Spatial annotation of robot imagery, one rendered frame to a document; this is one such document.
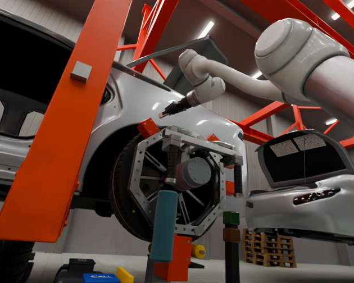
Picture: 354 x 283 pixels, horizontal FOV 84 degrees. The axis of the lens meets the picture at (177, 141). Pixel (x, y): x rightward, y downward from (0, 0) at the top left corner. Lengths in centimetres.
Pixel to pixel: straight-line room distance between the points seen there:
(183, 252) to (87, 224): 443
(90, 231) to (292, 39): 519
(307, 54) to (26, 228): 84
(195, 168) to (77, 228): 458
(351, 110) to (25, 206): 82
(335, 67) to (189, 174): 63
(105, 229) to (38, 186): 467
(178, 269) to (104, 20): 119
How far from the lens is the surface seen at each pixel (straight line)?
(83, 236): 533
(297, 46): 53
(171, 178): 75
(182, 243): 100
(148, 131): 103
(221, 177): 118
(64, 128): 81
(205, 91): 106
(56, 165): 77
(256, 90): 84
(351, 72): 48
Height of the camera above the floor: 58
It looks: 25 degrees up
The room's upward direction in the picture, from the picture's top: 6 degrees clockwise
